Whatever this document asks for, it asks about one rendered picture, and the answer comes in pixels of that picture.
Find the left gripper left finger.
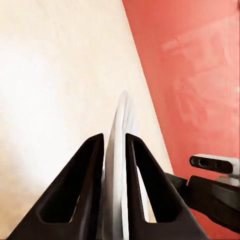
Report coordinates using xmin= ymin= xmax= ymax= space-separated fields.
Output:
xmin=7 ymin=133 xmax=105 ymax=240

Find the saucer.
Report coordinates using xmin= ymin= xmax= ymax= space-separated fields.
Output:
xmin=102 ymin=90 xmax=149 ymax=240

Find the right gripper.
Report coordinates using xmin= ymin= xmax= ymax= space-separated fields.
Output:
xmin=165 ymin=172 xmax=240 ymax=234

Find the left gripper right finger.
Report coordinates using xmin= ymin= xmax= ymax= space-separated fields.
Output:
xmin=125 ymin=133 xmax=208 ymax=240

